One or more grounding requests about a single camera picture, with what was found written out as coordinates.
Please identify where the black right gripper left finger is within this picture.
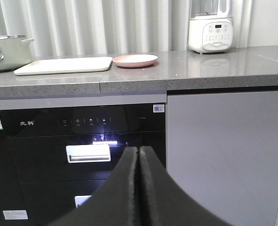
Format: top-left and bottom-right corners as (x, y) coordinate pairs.
(50, 147), (139, 226)

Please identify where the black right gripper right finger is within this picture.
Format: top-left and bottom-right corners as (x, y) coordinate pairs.
(139, 146), (229, 226)

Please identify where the cream bear serving tray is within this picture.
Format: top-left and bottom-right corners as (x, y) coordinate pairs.
(14, 56), (113, 76)

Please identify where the black two-drawer disinfection cabinet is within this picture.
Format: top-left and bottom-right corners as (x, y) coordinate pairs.
(0, 103), (166, 226)

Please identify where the grey cabinet door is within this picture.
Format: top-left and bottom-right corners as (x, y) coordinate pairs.
(167, 91), (278, 226)

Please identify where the pink round plate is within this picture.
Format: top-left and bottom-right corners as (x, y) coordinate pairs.
(113, 54), (158, 68)

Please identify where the white blender appliance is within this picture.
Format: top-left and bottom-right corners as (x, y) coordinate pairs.
(187, 0), (233, 54)

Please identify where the pale green electric cooking pot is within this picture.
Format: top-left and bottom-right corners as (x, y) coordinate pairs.
(0, 35), (34, 71)

